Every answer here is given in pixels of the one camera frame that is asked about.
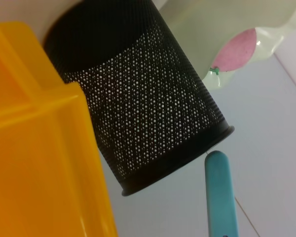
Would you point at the yellow plastic bin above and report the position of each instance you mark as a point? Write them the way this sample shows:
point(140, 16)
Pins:
point(39, 148)

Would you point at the black mesh pen holder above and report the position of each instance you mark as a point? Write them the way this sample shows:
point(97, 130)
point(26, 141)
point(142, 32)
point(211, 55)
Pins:
point(143, 98)

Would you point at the green wavy glass fruit plate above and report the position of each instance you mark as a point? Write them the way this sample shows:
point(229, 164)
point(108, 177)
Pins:
point(199, 29)

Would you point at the blue scissors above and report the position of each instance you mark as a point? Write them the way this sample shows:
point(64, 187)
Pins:
point(219, 197)

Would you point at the pink peach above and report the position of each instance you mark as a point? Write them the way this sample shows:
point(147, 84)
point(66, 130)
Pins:
point(236, 54)

